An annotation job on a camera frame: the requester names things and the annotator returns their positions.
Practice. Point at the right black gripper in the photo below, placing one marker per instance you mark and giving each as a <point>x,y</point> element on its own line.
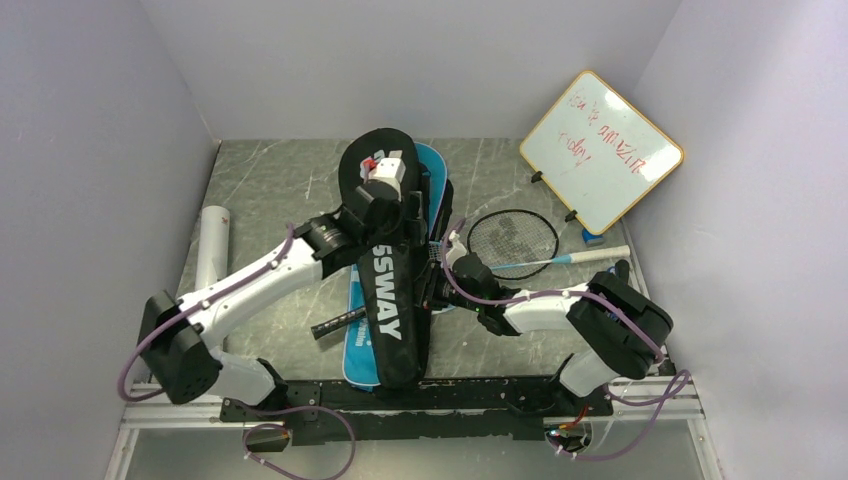
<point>430,296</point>

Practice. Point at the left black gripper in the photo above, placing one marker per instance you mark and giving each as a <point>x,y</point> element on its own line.
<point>410,230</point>

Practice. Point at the black racket head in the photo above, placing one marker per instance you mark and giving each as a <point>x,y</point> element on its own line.
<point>513,236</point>
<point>322,329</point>

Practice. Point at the black racket cover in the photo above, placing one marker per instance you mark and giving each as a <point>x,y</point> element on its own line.
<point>389,347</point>

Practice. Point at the white shuttlecock tube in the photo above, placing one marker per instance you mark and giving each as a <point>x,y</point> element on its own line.
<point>213,246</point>

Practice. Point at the blue racket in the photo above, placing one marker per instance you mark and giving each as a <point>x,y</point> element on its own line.
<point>620,252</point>

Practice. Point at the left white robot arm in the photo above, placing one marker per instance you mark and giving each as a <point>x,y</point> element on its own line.
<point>180,338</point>

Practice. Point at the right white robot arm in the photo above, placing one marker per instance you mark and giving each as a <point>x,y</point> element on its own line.
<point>623,329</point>

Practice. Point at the blue whiteboard eraser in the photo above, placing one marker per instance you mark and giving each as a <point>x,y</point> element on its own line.
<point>592,240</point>

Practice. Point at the blue racket cover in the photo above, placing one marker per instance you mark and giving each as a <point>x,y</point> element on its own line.
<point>434,179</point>

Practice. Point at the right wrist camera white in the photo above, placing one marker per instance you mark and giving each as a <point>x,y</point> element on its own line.
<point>454,248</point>

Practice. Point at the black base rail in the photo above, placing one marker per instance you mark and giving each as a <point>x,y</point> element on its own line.
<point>519,407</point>

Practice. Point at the whiteboard with orange frame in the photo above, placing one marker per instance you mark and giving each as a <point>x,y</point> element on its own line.
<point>597,153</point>

